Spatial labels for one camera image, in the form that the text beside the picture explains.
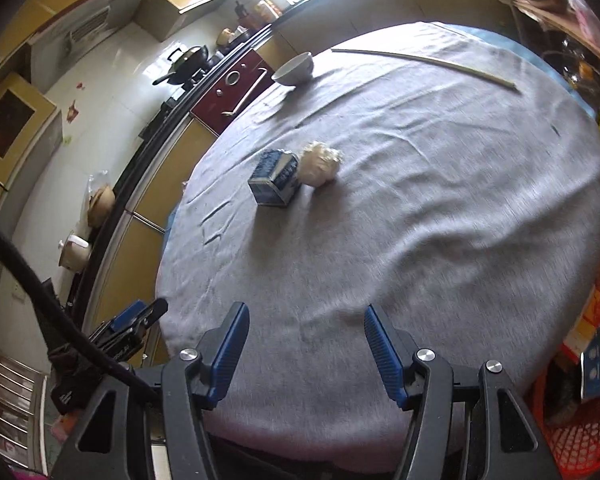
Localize small blue carton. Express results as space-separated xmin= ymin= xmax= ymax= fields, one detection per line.
xmin=247 ymin=149 xmax=301 ymax=207

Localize white ceramic pot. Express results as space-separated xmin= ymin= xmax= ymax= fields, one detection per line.
xmin=58 ymin=234 xmax=91 ymax=271

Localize brown clay pot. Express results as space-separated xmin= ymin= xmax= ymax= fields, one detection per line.
xmin=87 ymin=185 xmax=116 ymax=228

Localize white range hood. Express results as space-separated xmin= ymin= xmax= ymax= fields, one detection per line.
xmin=30 ymin=0 xmax=151 ymax=92

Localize person's pink clothing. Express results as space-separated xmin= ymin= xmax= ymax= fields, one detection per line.
xmin=7 ymin=464 xmax=48 ymax=480

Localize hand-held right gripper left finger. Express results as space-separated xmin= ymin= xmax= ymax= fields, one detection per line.
xmin=52 ymin=301 xmax=251 ymax=480

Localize cluttered shelf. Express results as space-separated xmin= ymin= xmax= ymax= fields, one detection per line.
xmin=495 ymin=0 xmax=600 ymax=111

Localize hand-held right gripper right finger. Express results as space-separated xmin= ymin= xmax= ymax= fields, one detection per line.
xmin=364 ymin=304 xmax=563 ymax=480

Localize grey tablecloth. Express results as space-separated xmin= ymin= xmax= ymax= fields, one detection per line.
xmin=155 ymin=21 xmax=600 ymax=476

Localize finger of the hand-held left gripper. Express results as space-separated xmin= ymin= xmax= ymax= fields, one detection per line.
xmin=89 ymin=300 xmax=151 ymax=345
xmin=96 ymin=297 xmax=170 ymax=364

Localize black wok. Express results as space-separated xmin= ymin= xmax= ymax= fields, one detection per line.
xmin=152 ymin=45 xmax=210 ymax=86

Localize yellow glass door cabinet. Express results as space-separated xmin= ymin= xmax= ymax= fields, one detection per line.
xmin=0 ymin=72 xmax=62 ymax=192

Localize dark red built-in cabinet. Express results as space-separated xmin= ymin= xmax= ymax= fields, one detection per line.
xmin=190 ymin=50 xmax=276 ymax=136

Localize long wooden stick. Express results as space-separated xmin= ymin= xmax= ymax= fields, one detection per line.
xmin=330 ymin=47 xmax=520 ymax=92

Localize yellow orange packaging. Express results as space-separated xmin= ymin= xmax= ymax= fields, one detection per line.
xmin=562 ymin=280 xmax=600 ymax=361

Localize orange container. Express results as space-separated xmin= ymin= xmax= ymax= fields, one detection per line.
xmin=253 ymin=0 xmax=282 ymax=24

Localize black kitchen counter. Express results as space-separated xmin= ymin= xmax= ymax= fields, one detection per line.
xmin=75 ymin=22 xmax=286 ymax=333

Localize red plastic basket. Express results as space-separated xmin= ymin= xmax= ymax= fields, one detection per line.
xmin=525 ymin=210 xmax=600 ymax=480

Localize yellow lower cabinets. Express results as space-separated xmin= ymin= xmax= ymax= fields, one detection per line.
xmin=97 ymin=120 xmax=223 ymax=366

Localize white paper ball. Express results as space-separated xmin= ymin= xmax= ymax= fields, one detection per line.
xmin=298 ymin=141 xmax=342 ymax=187

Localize steel wire rack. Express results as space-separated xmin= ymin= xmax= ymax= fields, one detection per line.
xmin=0 ymin=349 xmax=49 ymax=463

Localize white bowl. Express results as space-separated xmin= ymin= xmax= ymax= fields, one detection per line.
xmin=271 ymin=52 xmax=314 ymax=87

